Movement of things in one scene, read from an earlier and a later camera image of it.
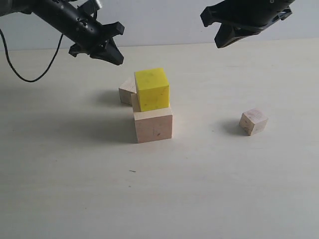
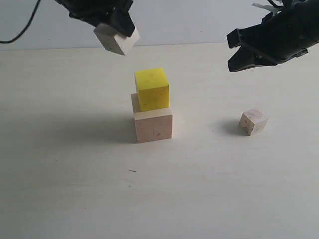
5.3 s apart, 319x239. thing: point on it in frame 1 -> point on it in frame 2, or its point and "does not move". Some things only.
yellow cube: x=153 y=89 does not move
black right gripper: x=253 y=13 -> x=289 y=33
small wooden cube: x=253 y=121 does not move
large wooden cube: x=153 y=125 does not move
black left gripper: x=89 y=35 -> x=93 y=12
